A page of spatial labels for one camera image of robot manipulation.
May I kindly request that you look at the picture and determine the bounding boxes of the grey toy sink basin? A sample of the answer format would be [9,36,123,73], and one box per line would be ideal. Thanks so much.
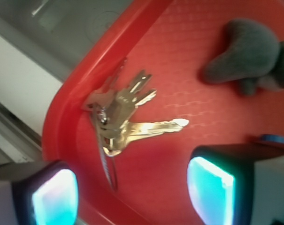
[0,0,130,81]

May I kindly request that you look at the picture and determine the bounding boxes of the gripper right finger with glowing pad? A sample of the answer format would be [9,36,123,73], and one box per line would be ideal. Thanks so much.
[187,142,284,225]

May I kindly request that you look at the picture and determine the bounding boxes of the red plastic tray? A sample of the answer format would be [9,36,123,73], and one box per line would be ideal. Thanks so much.
[42,0,284,225]

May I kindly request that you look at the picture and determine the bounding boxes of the blue toy bottle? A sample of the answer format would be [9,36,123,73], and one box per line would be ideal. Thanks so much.
[260,134,284,143]

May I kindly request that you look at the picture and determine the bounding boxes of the grey plush bunny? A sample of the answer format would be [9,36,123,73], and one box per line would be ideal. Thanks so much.
[203,18,284,96]

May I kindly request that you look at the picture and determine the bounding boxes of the silver keys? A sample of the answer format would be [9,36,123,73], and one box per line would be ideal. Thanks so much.
[83,58,189,191]

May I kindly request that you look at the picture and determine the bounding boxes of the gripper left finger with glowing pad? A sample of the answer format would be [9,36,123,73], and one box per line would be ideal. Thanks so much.
[0,161,79,225]

